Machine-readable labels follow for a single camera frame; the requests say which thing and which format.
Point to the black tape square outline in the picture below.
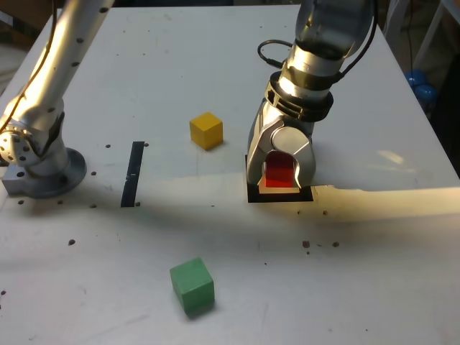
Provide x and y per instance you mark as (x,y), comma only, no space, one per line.
(280,197)

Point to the white metal stand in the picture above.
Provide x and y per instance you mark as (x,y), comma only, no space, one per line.
(431,32)

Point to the yellow cube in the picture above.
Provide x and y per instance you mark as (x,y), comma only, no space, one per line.
(205,131)

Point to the black tape strip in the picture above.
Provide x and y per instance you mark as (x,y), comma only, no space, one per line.
(131,179)

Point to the green cube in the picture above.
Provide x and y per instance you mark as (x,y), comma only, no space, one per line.
(192,287)

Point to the red cube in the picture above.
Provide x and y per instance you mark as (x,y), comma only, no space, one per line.
(279,172)

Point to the blue round object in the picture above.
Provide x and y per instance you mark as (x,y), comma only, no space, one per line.
(420,88)

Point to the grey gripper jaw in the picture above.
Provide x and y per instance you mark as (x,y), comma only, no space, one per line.
(293,140)
(257,143)

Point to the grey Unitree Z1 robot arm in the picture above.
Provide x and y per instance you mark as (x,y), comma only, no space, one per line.
(46,90)

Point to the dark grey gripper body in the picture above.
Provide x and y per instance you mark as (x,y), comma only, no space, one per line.
(302,125)

